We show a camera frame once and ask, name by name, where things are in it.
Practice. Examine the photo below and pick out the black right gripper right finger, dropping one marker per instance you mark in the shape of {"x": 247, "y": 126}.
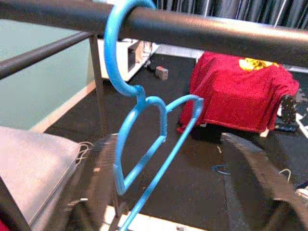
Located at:
{"x": 255, "y": 192}

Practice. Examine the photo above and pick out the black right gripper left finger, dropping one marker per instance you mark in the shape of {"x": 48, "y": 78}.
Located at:
{"x": 96, "y": 192}

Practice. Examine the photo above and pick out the blue plastic hanger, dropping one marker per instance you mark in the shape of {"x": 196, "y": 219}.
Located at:
{"x": 110, "y": 55}

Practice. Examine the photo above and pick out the grey padded ottoman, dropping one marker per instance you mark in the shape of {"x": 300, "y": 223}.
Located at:
{"x": 36, "y": 163}

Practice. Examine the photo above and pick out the black studded shoe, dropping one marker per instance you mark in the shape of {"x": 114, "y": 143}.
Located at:
{"x": 288, "y": 108}

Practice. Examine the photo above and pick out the red draped cloth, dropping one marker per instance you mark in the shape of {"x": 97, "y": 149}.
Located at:
{"x": 228, "y": 101}

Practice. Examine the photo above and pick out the yellow cloth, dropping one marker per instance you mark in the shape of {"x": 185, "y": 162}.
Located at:
{"x": 252, "y": 63}

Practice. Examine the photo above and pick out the white cabinet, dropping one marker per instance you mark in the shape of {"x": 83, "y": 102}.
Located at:
{"x": 120, "y": 62}

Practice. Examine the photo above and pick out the small grey box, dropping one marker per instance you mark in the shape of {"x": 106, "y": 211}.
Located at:
{"x": 161, "y": 73}

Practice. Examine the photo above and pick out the black metal clothes rack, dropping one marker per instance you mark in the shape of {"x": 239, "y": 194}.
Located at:
{"x": 192, "y": 29}

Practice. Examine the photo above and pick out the dark pleated curtain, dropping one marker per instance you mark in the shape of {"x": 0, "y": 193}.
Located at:
{"x": 240, "y": 9}

